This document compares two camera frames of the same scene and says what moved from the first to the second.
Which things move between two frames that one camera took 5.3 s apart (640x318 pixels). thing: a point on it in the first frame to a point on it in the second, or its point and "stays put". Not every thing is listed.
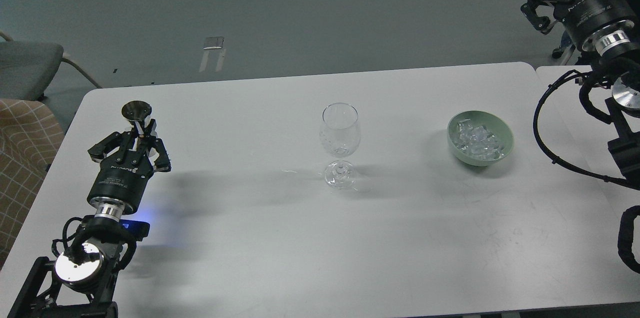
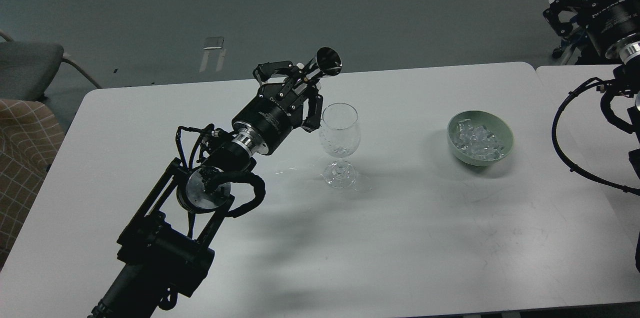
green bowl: (478, 138) stays put
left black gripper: (123, 176) to (268, 119)
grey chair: (26, 68) stays put
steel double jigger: (136, 111) to (328, 61)
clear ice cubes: (476, 141) stays put
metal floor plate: (213, 43) stays put
